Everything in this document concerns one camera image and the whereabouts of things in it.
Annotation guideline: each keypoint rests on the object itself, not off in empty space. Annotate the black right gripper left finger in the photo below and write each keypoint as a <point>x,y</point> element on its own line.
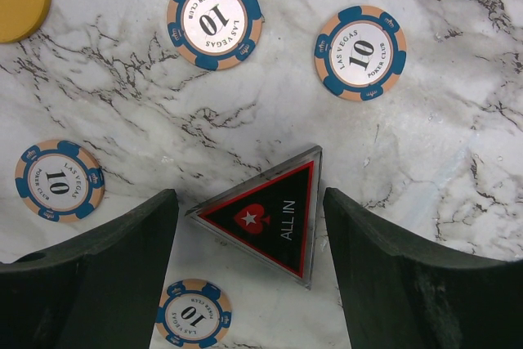
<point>100,289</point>

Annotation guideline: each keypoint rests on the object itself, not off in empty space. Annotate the black triangular all-in button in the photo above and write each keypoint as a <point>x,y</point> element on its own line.
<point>271,216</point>

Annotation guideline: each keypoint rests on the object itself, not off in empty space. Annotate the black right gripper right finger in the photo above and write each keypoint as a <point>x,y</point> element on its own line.
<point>400,290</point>

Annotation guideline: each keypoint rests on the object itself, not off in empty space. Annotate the blue ten poker chip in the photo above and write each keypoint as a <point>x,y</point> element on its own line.
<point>60,180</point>
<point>214,34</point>
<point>360,53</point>
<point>193,313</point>

